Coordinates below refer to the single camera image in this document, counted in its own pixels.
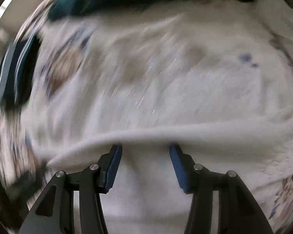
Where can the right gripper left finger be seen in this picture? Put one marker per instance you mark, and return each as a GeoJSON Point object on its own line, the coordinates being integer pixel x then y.
{"type": "Point", "coordinates": [52, 212]}

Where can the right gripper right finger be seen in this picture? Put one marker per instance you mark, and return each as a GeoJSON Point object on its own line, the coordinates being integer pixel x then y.
{"type": "Point", "coordinates": [239, 211]}

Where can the white knit sweater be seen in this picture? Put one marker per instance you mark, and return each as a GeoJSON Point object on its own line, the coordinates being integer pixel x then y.
{"type": "Point", "coordinates": [161, 90]}

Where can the floral fleece bed blanket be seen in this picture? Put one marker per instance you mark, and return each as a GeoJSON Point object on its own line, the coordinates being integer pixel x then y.
{"type": "Point", "coordinates": [17, 151]}

